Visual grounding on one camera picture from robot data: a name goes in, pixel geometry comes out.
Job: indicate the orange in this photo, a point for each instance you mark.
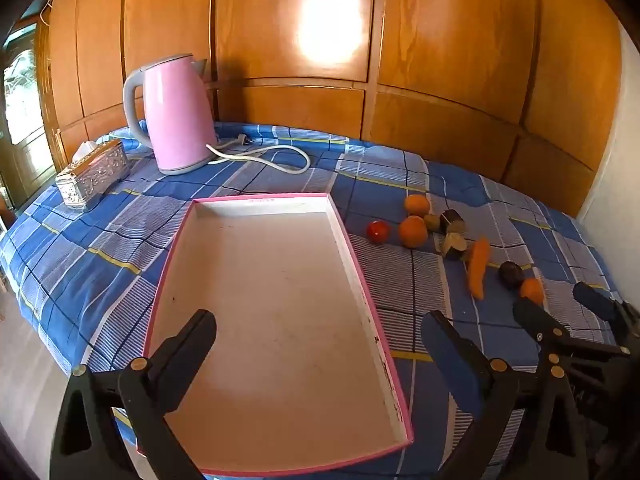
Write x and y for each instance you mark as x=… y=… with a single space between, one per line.
x=416 y=205
x=413 y=231

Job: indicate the small brown kiwi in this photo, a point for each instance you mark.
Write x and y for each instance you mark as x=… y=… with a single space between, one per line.
x=431 y=221

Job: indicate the blue plaid cloth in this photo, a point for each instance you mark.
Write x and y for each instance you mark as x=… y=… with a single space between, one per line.
x=100 y=260

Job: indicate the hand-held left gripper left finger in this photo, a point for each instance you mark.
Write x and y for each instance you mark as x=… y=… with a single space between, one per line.
x=192 y=340

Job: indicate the red tomato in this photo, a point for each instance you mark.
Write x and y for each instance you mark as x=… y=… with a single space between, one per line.
x=378 y=231

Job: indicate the white tissue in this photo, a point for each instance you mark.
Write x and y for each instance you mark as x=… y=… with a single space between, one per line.
x=85 y=149

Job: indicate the wooden wardrobe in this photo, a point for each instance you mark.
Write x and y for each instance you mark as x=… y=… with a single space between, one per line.
x=440 y=60

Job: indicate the silver embossed tissue box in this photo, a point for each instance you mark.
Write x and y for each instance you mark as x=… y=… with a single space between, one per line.
x=92 y=177

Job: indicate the pink-rimmed white box lid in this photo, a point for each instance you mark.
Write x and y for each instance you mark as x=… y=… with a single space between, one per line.
x=280 y=320

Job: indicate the small tangerine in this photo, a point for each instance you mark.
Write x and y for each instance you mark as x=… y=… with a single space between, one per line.
x=531 y=290

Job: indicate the window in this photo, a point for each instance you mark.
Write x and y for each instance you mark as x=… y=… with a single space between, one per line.
x=20 y=90

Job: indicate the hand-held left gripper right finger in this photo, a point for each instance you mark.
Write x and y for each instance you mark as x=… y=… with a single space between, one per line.
x=447 y=355

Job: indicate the dark purple plum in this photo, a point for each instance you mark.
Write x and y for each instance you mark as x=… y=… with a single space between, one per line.
x=511 y=274

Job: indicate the pink electric kettle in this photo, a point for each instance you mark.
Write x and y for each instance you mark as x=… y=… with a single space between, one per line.
x=177 y=115

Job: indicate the orange carrot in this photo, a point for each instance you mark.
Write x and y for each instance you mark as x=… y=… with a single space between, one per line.
x=477 y=267

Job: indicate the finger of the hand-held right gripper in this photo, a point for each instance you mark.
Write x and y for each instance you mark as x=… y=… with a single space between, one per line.
x=537 y=320
x=595 y=302

